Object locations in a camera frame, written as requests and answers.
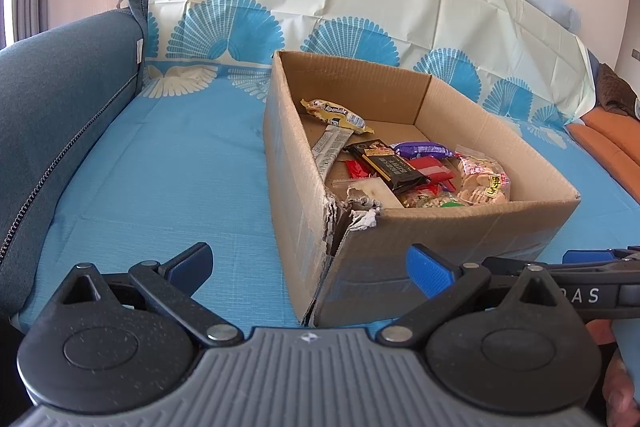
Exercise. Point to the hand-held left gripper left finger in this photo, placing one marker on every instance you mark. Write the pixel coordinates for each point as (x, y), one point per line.
(190, 267)

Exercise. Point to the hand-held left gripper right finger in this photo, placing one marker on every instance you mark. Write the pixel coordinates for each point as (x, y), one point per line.
(427, 269)

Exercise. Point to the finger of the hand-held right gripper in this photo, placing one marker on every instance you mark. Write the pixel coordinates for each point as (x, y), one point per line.
(505, 268)
(587, 256)

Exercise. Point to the cardboard box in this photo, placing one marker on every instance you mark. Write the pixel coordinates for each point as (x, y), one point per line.
(425, 247)

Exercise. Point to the round green rice cake packet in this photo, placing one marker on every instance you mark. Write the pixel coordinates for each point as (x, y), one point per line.
(425, 199)

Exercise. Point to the clear cracker packet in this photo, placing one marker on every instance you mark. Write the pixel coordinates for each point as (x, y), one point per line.
(482, 187)

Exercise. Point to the red spicy snack packet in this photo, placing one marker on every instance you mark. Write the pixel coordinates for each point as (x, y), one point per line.
(430, 169)

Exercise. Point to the black chocolate packet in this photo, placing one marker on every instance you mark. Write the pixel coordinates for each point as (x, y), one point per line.
(390, 167)

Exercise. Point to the purple candy bar packet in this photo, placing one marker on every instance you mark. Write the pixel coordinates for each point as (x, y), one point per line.
(420, 150)

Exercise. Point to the white purple stick packet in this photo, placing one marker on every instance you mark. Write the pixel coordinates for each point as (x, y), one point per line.
(330, 152)

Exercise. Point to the cream candy bar packet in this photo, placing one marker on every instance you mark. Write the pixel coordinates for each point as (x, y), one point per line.
(335, 114)

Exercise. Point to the person's right hand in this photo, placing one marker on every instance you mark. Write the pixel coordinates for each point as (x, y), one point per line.
(622, 389)

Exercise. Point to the orange cushion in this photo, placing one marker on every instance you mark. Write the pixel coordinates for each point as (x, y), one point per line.
(605, 157)
(620, 127)

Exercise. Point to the brown cloth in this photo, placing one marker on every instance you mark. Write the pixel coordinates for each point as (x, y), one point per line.
(615, 89)

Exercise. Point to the blue fabric sofa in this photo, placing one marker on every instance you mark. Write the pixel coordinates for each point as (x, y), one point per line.
(60, 107)

